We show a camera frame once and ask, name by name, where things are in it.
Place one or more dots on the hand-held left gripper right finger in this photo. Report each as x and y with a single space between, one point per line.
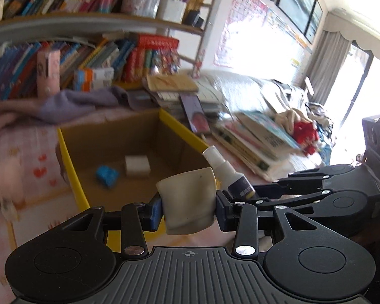
222 212

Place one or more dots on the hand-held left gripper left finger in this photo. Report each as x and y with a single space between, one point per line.
155 212

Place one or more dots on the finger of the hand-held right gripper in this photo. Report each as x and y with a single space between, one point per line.
304 183
291 199

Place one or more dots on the white spray bottle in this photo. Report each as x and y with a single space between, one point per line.
228 171

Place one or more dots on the white eraser block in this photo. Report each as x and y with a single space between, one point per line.
136 166

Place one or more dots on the small blue plastic object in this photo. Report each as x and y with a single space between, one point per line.
107 175

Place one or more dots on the yellow cardboard box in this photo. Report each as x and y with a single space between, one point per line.
120 139

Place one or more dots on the pink plush pig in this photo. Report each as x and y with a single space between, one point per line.
3 180

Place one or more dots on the red cloth toy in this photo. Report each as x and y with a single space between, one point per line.
305 136

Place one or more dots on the stack of magazines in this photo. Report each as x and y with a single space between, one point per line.
250 155

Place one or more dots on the cream cloth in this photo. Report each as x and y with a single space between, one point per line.
288 120

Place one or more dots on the pile of clothes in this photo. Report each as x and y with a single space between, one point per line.
319 117

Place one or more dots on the black smartphone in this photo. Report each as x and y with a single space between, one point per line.
196 117

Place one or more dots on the stack of loose papers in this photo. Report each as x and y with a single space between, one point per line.
167 101

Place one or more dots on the white quilted blanket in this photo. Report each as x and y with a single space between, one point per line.
240 88

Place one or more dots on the grey curtain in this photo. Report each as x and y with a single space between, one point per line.
329 66

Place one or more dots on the brown paper notebook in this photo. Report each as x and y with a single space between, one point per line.
172 83

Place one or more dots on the purple cloth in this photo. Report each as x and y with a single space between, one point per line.
88 99

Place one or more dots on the red standing dictionaries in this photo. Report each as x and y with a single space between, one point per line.
134 65

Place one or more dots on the small cartoon figure sticker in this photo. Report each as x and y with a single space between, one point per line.
199 65

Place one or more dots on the colourful figure card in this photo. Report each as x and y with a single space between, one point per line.
166 61

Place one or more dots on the red flat dictionary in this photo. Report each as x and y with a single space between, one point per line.
158 41

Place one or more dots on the pink carton box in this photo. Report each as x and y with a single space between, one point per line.
48 74

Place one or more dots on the small black box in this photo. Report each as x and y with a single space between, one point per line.
193 18

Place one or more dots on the row of blue spine books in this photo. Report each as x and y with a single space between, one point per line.
15 69

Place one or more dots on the white pen holder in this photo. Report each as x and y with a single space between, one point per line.
171 11

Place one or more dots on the white bookshelf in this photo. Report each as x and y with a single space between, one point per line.
82 23

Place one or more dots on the clear pen holder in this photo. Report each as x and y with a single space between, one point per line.
141 3

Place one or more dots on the pink alphabet wall poster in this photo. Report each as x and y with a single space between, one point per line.
250 28

